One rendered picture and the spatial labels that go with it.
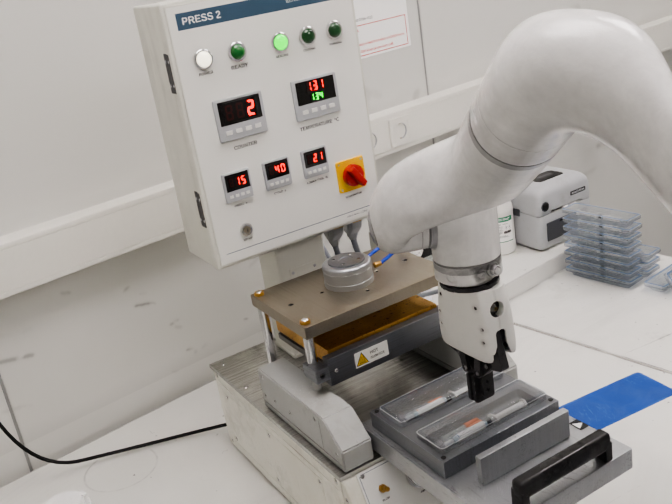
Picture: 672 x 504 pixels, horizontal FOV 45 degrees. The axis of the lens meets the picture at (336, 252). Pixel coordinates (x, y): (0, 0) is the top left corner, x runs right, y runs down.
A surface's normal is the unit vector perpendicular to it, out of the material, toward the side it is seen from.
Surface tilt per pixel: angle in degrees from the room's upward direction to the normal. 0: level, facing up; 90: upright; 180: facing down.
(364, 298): 0
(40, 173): 90
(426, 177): 65
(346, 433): 41
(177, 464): 0
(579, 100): 107
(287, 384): 0
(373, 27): 90
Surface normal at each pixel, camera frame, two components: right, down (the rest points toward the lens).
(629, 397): -0.15, -0.92
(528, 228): -0.82, 0.33
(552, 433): 0.52, 0.23
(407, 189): -0.70, -0.04
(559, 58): -0.57, 0.14
